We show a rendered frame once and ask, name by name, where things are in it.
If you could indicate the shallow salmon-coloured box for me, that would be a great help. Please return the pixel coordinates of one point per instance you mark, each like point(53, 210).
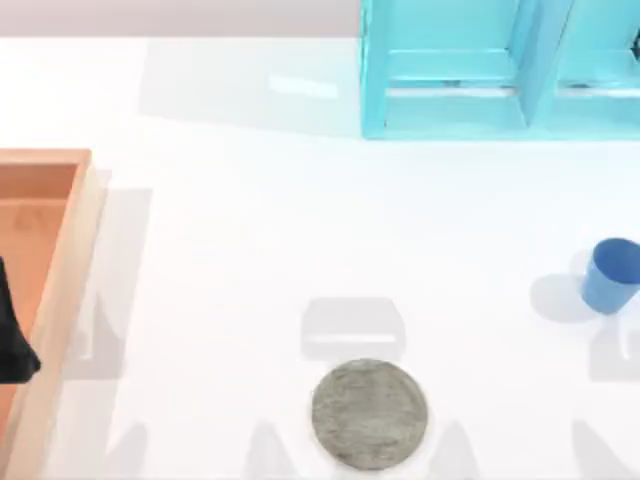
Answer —
point(55, 225)

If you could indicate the blue cup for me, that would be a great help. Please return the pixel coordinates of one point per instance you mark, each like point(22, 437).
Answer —
point(612, 280)

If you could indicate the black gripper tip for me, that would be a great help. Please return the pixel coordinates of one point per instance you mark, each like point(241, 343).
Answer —
point(11, 350)

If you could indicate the light blue rack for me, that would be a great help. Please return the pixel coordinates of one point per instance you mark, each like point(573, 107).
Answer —
point(450, 105)

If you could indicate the round grey coaster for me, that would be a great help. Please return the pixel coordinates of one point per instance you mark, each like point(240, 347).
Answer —
point(370, 415)

